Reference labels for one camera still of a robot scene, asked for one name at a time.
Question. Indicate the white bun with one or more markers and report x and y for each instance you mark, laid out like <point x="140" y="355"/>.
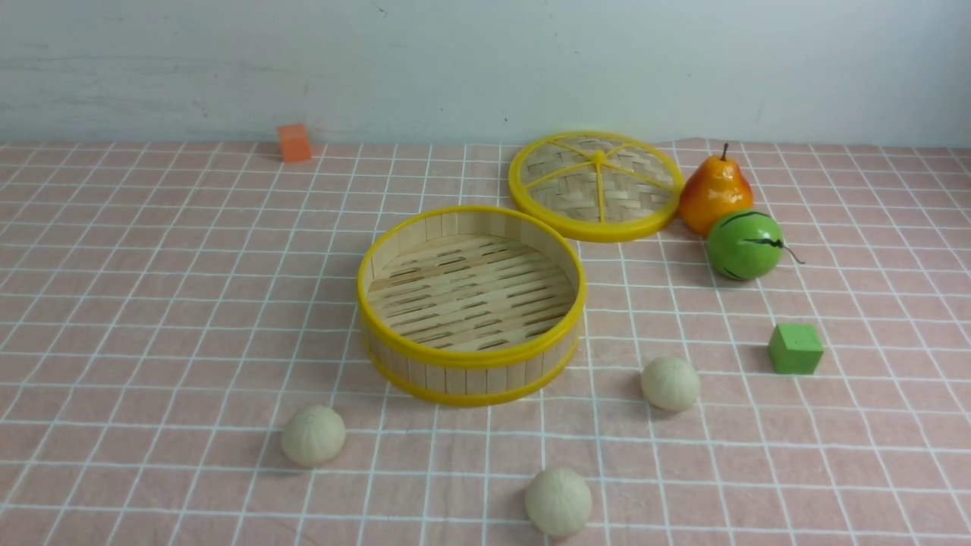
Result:
<point x="670" y="383"/>
<point x="313" y="436"/>
<point x="558" y="502"/>

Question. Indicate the white bun front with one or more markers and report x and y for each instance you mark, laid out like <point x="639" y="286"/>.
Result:
<point x="558" y="502"/>

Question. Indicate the bamboo steamer tray yellow rim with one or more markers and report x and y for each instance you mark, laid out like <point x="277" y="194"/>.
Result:
<point x="471" y="305"/>

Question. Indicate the woven bamboo steamer lid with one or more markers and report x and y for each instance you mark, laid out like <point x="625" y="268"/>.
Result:
<point x="596" y="186"/>

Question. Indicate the orange cube block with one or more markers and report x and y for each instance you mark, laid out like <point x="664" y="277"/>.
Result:
<point x="294" y="143"/>

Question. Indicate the orange yellow toy pear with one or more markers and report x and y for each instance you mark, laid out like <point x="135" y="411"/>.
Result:
<point x="716" y="188"/>

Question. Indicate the green toy watermelon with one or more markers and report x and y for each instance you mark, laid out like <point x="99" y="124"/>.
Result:
<point x="745" y="245"/>

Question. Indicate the pink checkered tablecloth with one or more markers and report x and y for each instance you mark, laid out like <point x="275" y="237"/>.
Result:
<point x="166" y="309"/>

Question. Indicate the green cube block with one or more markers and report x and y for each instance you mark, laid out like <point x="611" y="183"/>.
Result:
<point x="795" y="349"/>

